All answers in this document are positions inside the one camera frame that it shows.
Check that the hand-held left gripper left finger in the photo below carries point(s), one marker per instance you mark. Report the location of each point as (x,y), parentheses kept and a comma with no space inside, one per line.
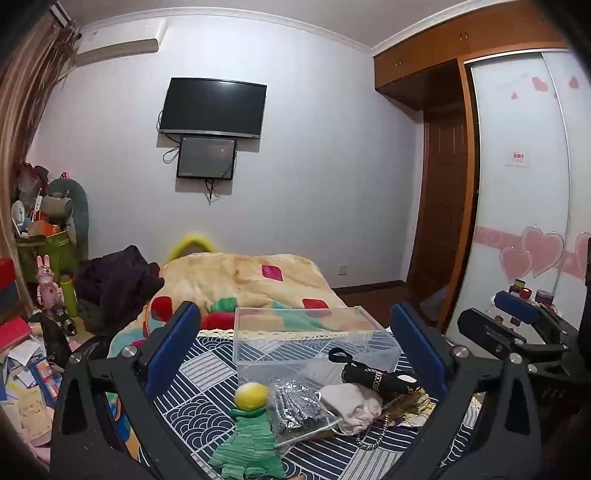
(178,342)

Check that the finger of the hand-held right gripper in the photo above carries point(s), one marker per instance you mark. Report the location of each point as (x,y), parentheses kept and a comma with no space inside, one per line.
(485,330)
(515,307)

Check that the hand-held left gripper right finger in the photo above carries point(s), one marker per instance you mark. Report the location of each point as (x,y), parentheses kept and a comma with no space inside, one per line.
(418,344)

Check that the yellow green sponge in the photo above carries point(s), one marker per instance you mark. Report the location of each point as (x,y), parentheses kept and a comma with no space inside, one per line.
(251,395)

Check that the white cloth face mask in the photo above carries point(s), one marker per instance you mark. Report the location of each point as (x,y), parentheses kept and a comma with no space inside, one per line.
(351,406)

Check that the clear plastic storage box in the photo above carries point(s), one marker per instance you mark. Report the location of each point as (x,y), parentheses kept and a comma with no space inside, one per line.
(318,339)

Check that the green knitted glove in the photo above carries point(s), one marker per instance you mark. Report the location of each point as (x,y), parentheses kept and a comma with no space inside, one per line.
(247,443)

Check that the silver sequin pouch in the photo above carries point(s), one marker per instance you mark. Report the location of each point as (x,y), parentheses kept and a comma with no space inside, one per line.
(295,406)

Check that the small red cup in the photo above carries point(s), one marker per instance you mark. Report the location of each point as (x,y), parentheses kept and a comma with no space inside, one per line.
(525,292)

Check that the small purple jar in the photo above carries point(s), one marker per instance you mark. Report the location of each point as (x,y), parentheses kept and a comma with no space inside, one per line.
(545,297)

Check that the white lace trim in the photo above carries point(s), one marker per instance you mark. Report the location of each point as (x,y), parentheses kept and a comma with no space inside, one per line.
(217,333)

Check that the blue white patterned bedsheet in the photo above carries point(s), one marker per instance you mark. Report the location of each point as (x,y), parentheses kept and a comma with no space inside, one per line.
(203,392)

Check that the beige colourful-patch blanket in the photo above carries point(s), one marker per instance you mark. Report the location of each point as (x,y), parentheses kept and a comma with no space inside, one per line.
(231,281)

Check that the dark clothes pile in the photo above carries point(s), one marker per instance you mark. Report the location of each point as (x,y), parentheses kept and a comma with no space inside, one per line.
(115,281)

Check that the white heart-print wardrobe door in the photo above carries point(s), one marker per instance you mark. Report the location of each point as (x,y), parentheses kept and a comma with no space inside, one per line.
(517,207)

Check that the black flashlight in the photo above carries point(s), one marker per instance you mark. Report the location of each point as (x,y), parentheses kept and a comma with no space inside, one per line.
(62,318)

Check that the green thermos bottle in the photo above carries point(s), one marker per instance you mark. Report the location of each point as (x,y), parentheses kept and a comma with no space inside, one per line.
(69,295)

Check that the black bag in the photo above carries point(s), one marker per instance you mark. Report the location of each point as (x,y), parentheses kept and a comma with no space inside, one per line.
(55,344)

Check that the brown wooden door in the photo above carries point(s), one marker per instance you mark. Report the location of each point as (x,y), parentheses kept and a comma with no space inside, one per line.
(441,203)

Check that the pink bunny toy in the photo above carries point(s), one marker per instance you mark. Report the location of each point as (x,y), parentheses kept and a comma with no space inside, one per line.
(48,286)

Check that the paper label sticker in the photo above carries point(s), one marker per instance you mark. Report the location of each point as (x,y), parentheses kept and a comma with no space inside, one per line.
(516,158)

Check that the green storage bag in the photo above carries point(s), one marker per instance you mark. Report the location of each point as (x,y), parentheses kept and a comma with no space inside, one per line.
(46,256)

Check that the pile of scattered papers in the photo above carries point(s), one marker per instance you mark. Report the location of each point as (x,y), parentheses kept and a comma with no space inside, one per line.
(27,392)

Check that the red book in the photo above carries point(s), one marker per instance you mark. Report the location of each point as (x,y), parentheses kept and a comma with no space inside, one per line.
(11,334)

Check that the grey green plush toy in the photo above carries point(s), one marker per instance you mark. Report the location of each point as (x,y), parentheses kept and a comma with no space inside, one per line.
(74,203)

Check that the red box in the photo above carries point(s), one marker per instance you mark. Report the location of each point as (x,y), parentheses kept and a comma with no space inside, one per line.
(7,277)

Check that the small white fan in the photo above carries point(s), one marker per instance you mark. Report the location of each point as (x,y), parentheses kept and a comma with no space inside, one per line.
(19,214)

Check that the wooden overhead cabinet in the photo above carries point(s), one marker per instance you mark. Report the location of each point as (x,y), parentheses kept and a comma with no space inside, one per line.
(429,64)

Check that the brown striped curtain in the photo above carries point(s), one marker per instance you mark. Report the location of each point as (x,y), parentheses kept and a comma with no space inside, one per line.
(27,106)

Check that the white air conditioner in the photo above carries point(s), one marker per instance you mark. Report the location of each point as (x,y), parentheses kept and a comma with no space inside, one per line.
(115,44)

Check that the white wall socket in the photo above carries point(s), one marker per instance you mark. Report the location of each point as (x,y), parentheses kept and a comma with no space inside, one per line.
(341,269)

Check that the small wall-mounted monitor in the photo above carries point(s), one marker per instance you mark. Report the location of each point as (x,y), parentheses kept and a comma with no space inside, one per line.
(206,157)

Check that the wall-mounted black television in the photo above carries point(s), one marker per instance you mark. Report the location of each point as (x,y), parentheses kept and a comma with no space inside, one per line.
(212,107)

